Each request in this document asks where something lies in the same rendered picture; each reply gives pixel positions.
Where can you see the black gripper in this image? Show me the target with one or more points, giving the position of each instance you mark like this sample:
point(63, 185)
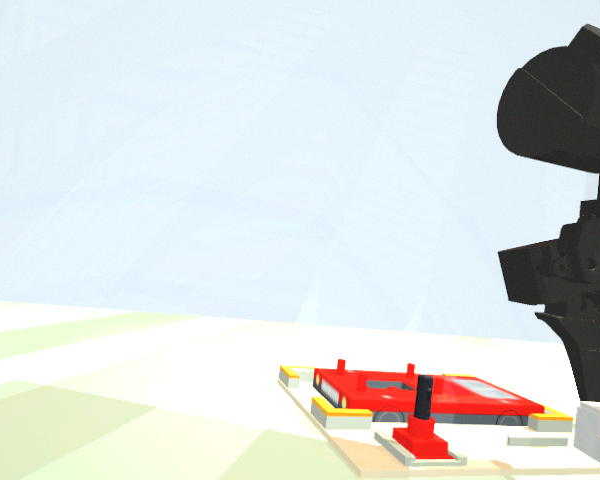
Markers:
point(577, 324)

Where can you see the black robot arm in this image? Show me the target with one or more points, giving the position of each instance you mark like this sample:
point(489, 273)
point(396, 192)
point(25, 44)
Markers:
point(549, 111)

